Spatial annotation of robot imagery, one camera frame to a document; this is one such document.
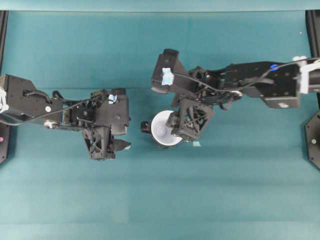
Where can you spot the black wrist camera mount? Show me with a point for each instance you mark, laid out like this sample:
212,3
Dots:
165,79
113,111

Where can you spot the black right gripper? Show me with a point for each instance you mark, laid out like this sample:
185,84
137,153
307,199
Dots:
196,91

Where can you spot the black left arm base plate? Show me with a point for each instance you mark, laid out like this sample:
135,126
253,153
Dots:
4,141

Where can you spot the black left frame rail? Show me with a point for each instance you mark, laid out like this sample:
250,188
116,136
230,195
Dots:
4,15

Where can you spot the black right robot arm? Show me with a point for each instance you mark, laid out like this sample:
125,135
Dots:
278,85

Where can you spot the white paper cup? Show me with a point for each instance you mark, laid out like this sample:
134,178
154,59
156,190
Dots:
162,117

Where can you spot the black aluminium frame rail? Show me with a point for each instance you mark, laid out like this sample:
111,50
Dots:
312,20

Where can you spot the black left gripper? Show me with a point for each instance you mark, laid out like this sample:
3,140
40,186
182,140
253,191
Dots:
97,136

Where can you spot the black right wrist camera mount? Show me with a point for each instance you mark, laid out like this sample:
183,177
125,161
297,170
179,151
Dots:
165,79

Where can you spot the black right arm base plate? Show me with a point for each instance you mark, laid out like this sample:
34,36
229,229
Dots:
312,139

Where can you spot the black cup holder with handle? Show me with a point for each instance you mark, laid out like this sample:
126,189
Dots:
160,134

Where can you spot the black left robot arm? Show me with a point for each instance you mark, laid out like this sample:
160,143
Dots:
21,101

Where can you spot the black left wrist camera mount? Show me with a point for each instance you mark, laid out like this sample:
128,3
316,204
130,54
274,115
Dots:
113,111

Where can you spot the blue tape piece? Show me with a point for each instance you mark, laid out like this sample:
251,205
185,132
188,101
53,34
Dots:
196,144

